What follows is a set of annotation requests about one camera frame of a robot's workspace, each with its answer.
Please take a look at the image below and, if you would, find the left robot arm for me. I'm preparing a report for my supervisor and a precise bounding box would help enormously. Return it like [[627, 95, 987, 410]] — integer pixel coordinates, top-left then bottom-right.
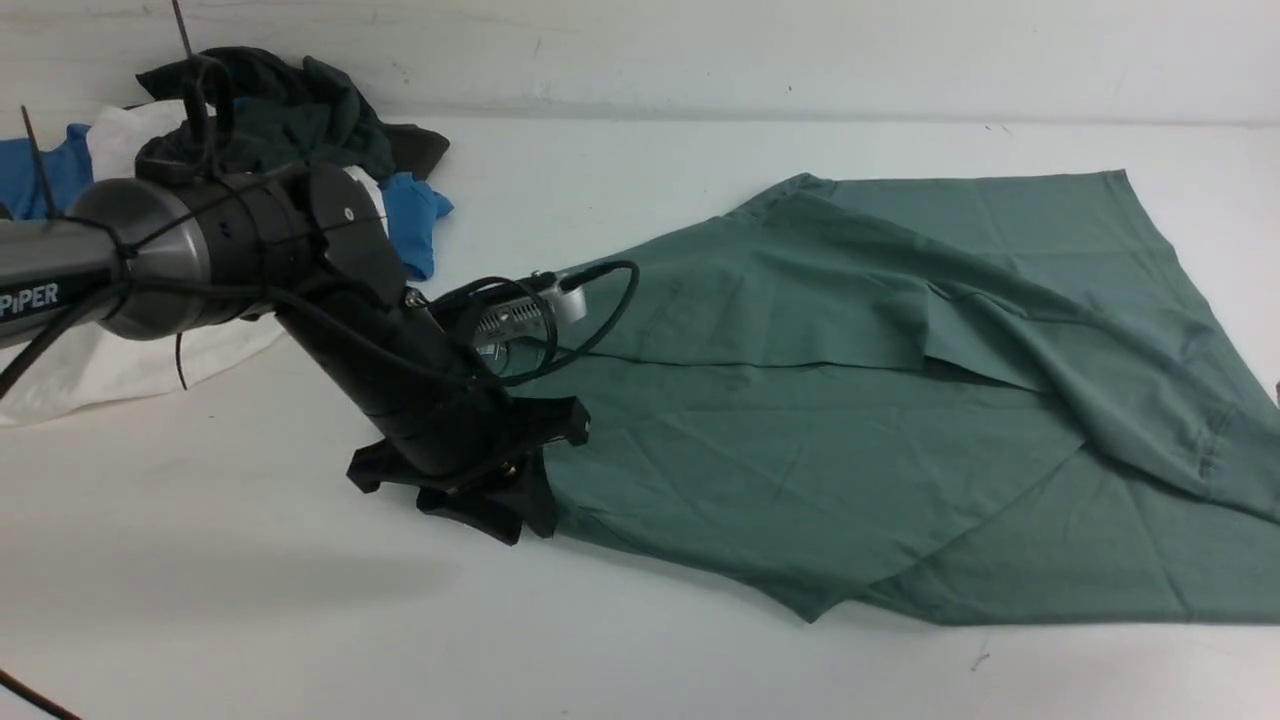
[[3, 165, 590, 544]]

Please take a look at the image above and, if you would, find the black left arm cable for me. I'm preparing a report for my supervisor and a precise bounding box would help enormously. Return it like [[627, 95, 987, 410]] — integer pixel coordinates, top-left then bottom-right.
[[0, 0, 641, 401]]

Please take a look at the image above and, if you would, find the green long-sleeve top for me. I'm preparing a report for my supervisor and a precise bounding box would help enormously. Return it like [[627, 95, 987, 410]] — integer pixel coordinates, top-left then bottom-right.
[[518, 170, 1279, 625]]

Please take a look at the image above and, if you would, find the white shirt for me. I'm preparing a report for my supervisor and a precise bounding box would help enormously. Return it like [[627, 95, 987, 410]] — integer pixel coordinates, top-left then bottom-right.
[[0, 99, 389, 427]]

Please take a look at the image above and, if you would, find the dark grey shirt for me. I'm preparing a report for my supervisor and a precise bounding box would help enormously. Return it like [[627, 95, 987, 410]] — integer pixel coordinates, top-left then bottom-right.
[[134, 46, 451, 183]]

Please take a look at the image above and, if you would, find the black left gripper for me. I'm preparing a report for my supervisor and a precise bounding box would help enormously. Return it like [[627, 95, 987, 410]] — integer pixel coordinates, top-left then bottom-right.
[[347, 397, 590, 546]]

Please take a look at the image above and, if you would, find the blue shirt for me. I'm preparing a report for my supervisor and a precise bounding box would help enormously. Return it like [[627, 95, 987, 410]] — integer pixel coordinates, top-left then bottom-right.
[[1, 119, 454, 282]]

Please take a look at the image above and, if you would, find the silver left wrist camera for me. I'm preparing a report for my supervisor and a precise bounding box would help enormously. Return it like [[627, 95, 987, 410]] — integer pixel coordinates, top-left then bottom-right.
[[472, 272, 588, 354]]

